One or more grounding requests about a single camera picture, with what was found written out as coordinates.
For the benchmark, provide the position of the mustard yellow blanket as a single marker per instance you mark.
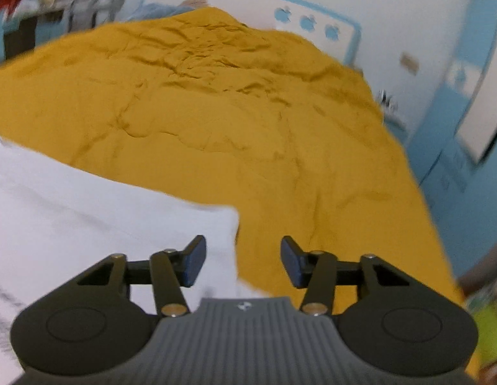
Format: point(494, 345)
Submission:
point(232, 128)

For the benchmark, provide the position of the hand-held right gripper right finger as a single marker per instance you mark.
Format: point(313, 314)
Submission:
point(292, 264)

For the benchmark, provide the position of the blue and white wardrobe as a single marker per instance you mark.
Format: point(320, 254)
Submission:
point(453, 208)

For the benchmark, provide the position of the wardrobe mirror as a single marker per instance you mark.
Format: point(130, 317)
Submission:
point(485, 108)

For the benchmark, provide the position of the black and white headphones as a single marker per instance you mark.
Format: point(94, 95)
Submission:
point(387, 101)

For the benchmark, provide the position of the grey trolley cart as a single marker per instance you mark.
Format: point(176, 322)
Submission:
point(92, 12)

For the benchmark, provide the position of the blue and white desk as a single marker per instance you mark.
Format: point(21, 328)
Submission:
point(19, 36)

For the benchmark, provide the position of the blue pillow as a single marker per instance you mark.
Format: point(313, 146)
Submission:
point(160, 10)

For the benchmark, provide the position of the green toy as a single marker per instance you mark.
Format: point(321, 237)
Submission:
point(489, 325)

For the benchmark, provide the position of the beige wall socket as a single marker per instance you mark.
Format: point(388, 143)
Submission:
point(409, 63)

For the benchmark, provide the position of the white long-sleeve sweatshirt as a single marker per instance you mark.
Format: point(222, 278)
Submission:
point(92, 216)

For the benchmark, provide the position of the white and blue headboard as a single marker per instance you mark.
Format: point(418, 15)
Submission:
point(232, 4)

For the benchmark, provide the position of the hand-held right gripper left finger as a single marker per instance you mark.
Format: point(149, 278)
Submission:
point(194, 262)

